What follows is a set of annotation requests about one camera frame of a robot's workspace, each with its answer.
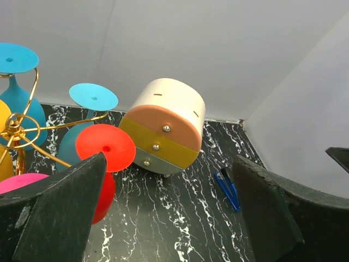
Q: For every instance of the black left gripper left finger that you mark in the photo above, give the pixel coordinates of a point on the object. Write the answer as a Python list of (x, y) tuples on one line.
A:
[(50, 220)]

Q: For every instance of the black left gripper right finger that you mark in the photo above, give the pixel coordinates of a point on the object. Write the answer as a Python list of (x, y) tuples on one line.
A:
[(287, 221)]

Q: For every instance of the pink wine glass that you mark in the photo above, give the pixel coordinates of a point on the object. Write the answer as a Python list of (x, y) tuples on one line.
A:
[(20, 181)]

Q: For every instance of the red wine glass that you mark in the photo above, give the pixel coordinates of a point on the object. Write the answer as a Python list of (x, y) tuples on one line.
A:
[(119, 151)]

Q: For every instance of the blue wine glass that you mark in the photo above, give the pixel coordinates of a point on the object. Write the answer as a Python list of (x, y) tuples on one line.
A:
[(94, 98), (16, 59)]

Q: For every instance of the blue stapler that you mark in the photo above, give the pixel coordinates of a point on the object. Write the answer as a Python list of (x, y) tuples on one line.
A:
[(225, 180)]

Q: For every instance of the round three-drawer cabinet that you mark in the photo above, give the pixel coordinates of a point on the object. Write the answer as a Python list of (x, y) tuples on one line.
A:
[(166, 125)]

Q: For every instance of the gold wire glass rack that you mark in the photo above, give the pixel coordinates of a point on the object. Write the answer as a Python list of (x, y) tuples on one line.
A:
[(19, 138)]

